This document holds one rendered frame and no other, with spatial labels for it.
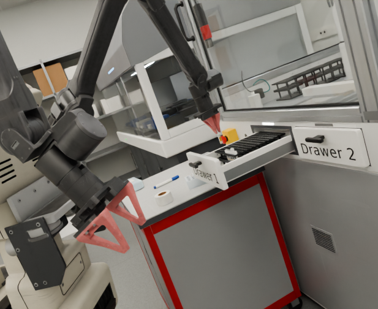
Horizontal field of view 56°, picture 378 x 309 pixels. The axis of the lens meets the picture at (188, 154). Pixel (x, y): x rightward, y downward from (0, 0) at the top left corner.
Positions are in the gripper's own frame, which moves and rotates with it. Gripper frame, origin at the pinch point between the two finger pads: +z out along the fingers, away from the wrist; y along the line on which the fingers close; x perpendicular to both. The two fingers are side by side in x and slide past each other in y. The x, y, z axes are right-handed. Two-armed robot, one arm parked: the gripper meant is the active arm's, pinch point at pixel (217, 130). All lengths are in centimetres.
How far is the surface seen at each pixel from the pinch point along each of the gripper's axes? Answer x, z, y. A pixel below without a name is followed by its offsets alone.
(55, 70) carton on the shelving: 367, -90, -34
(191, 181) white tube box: 17.4, 17.7, -14.2
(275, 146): -14.5, 12.1, 12.5
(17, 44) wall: 412, -146, -60
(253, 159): -15.0, 11.9, 2.5
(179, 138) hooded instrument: 78, 11, 4
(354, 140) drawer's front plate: -46, 11, 19
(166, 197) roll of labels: 12.5, 16.5, -27.4
